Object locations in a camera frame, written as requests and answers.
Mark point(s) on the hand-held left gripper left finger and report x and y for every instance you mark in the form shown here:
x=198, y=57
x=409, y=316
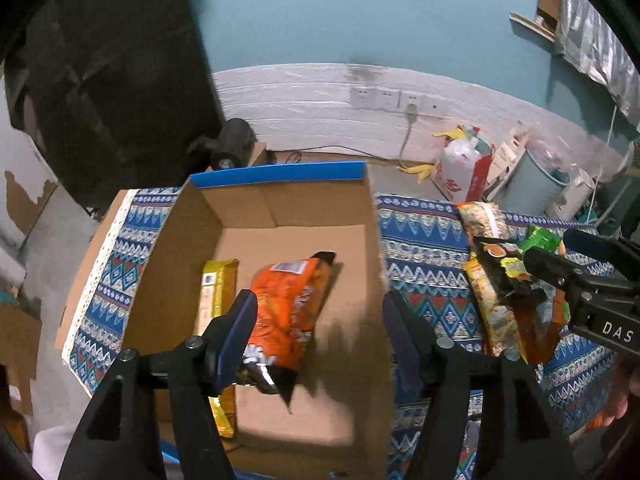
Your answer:
x=240, y=330

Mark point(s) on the cardboard sheet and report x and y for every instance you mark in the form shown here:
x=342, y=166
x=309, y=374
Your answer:
x=20, y=350

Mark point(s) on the silver foil curtain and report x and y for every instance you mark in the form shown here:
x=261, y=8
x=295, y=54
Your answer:
x=595, y=40

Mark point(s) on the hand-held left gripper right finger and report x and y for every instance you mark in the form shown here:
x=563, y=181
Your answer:
x=402, y=332

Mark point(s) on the beige snack packet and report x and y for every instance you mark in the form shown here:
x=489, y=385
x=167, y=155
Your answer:
x=482, y=222

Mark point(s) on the yellow noodle packet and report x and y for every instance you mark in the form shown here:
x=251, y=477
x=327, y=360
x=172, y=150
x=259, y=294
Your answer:
x=492, y=310

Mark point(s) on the person's right hand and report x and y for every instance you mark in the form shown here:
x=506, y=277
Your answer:
x=620, y=395

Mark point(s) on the white kettle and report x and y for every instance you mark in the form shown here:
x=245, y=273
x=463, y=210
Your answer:
x=575, y=190

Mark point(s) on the pale green bucket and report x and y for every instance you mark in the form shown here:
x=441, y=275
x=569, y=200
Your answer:
x=532, y=187

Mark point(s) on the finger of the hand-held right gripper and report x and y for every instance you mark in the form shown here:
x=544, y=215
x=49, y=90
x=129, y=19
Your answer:
x=547, y=265
x=590, y=245

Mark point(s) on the long yellow snack packet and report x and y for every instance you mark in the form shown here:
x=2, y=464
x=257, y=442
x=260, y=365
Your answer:
x=217, y=285

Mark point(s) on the black snack packet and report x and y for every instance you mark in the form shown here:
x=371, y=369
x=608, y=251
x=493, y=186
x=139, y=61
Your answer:
x=502, y=267

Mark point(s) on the orange chip bag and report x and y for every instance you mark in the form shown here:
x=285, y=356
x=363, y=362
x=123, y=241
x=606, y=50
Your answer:
x=285, y=310

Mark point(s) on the green snack bag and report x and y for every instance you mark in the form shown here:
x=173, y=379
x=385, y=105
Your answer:
x=542, y=240

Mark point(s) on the brown cardboard box blue rim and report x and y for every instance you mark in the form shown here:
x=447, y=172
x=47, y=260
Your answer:
x=280, y=210

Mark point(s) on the black cylindrical device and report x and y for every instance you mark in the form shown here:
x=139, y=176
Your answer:
x=232, y=142

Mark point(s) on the banana peel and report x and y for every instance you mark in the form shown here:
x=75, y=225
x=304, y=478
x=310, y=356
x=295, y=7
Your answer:
x=419, y=171
x=448, y=133

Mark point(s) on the red and white carton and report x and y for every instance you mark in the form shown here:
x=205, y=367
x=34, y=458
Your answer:
x=462, y=182

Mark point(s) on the wooden plank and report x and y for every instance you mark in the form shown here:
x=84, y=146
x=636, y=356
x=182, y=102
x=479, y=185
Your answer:
x=532, y=26

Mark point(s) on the blue patterned tablecloth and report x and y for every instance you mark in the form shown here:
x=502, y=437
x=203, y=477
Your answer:
x=425, y=260

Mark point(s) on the white carton red print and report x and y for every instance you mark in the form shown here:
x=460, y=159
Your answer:
x=507, y=157

